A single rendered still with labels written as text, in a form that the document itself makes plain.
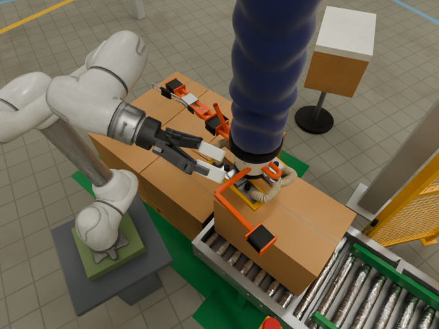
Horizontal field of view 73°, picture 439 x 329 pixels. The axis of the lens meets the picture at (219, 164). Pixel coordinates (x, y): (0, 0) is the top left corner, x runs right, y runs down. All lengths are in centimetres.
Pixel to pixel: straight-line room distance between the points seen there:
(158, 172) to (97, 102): 150
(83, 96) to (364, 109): 324
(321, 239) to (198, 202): 85
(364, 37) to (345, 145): 106
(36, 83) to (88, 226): 61
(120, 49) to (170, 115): 175
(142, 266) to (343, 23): 230
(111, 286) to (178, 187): 77
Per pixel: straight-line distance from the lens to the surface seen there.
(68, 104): 71
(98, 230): 145
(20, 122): 101
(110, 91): 71
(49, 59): 454
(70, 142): 134
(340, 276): 193
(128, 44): 80
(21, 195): 316
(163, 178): 211
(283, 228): 149
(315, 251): 149
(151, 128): 68
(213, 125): 143
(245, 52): 89
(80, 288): 172
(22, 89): 124
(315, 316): 174
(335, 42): 253
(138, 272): 165
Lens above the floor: 229
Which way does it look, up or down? 55 degrees down
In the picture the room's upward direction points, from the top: straight up
